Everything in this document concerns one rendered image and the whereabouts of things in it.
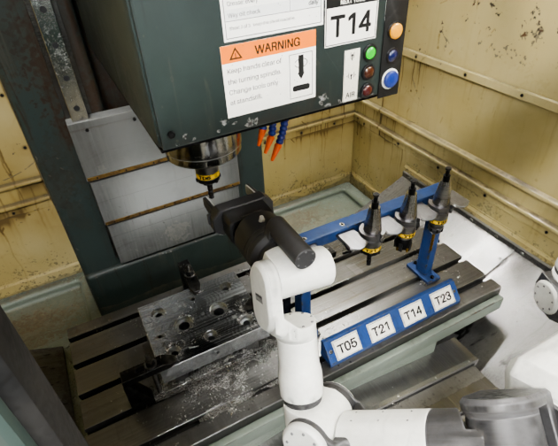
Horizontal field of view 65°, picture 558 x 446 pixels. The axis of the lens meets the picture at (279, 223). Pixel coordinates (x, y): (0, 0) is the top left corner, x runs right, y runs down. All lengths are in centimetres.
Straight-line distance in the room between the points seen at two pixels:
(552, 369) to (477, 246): 104
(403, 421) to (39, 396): 56
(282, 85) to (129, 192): 83
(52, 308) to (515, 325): 170
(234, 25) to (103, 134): 75
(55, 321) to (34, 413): 176
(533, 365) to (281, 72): 57
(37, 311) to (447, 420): 167
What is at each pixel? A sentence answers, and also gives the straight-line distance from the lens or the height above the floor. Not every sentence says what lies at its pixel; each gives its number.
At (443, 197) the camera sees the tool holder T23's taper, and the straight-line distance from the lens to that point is 119.
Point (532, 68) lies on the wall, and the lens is 153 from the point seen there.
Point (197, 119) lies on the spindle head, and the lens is 68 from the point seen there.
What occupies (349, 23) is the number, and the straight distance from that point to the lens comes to 76.
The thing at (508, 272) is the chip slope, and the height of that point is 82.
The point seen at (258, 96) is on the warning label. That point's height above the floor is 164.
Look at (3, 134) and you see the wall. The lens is 175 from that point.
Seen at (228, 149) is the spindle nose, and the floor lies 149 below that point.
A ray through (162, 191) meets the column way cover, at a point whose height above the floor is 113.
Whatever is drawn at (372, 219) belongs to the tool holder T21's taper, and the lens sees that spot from 105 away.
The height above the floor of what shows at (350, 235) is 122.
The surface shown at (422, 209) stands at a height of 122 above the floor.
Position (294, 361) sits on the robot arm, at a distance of 71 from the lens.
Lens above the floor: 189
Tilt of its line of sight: 38 degrees down
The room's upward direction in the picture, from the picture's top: 3 degrees counter-clockwise
